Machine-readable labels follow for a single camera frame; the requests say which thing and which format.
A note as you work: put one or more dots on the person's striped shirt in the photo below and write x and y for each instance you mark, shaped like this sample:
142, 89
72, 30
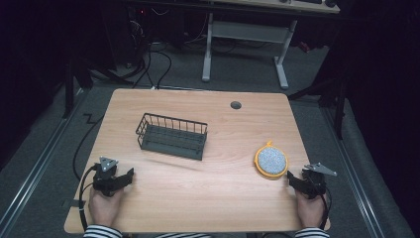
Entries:
183, 235

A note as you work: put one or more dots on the metal floor rail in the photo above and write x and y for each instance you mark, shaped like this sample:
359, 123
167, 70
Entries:
351, 172
36, 162

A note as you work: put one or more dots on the person's left hand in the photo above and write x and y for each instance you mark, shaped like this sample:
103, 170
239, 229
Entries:
105, 208

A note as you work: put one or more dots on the black metal stand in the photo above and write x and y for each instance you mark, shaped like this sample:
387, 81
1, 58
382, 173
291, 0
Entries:
69, 86
336, 95

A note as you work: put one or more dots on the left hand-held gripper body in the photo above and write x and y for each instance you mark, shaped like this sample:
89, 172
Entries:
105, 175

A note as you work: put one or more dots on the dark round table grommet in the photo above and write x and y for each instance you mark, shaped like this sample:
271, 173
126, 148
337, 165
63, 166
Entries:
235, 105

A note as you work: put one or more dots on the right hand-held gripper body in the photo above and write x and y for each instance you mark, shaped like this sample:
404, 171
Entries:
315, 181

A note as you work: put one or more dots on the round yellow-rimmed scrubbing pad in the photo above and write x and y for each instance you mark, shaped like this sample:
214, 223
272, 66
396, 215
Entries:
271, 161

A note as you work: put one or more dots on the white-framed wooden desk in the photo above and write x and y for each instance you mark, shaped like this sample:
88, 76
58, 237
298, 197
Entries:
247, 31

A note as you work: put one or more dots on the person's right hand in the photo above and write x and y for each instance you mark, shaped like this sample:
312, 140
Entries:
310, 210

